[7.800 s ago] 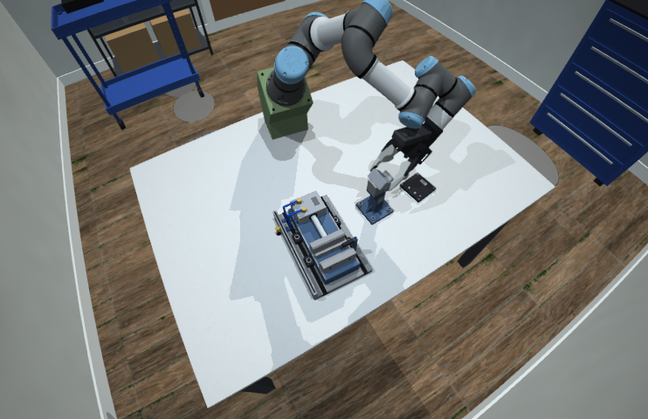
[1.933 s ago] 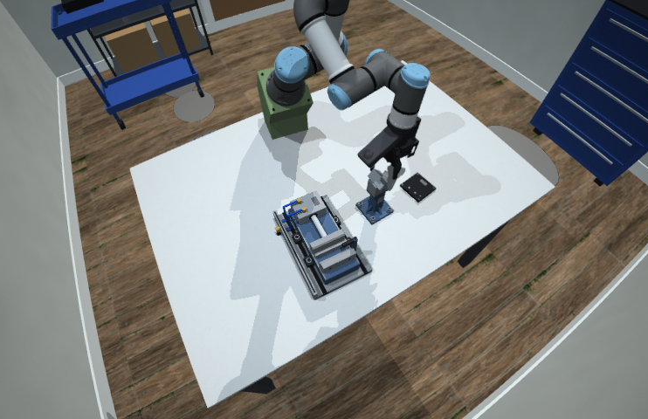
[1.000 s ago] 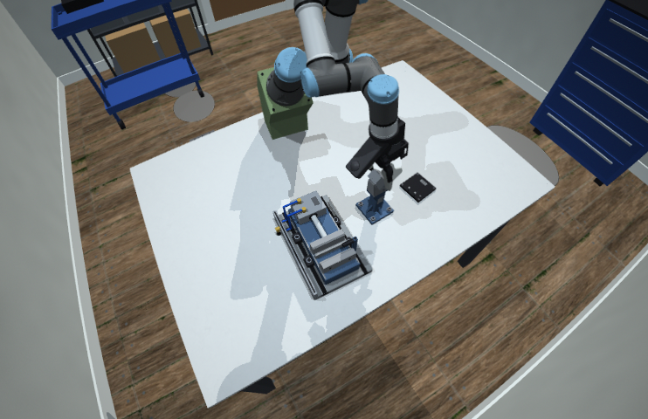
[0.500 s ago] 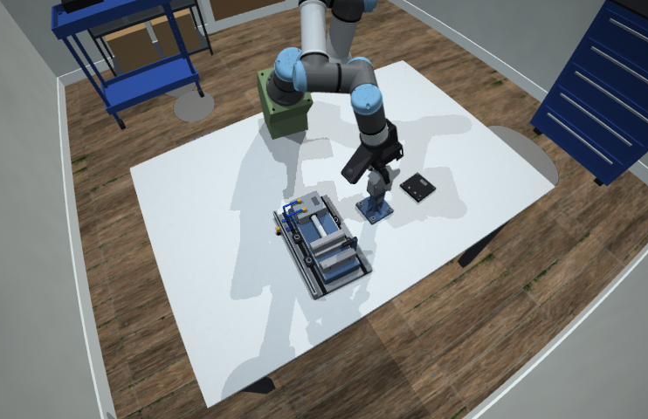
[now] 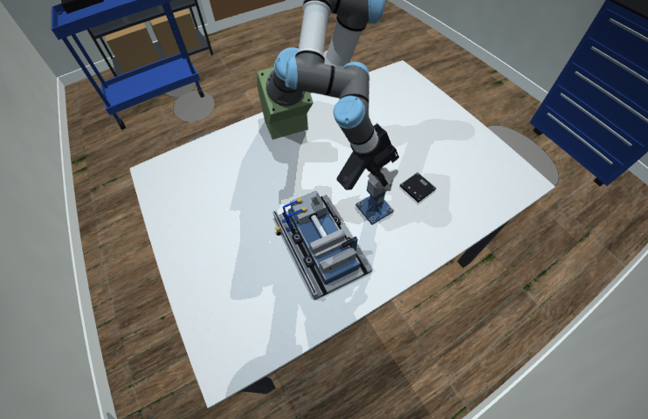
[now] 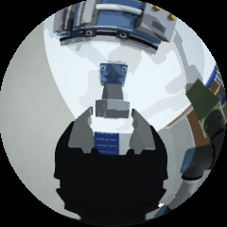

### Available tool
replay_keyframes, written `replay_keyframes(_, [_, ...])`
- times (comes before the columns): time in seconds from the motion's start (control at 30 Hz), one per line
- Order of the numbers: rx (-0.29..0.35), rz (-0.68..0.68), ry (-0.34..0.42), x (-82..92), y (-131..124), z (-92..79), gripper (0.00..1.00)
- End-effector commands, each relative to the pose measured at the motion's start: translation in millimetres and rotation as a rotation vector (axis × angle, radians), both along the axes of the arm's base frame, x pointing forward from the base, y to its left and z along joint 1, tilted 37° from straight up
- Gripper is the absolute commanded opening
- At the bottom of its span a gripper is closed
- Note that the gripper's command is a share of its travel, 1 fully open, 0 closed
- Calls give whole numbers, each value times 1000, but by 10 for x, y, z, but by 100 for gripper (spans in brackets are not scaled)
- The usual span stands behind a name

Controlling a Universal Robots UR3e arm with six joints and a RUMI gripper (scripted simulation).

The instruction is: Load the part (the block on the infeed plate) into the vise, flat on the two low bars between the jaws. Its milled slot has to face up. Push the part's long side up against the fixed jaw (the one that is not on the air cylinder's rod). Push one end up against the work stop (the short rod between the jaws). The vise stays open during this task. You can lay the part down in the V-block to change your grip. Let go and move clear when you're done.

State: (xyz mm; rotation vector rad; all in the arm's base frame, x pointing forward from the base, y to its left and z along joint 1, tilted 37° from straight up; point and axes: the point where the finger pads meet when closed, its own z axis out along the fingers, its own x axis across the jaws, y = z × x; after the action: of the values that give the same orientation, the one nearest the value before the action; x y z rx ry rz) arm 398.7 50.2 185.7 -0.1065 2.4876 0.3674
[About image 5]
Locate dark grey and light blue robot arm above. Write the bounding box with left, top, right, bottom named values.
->
left=266, top=0, right=385, bottom=190

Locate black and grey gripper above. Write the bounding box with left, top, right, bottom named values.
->
left=350, top=123, right=399, bottom=191

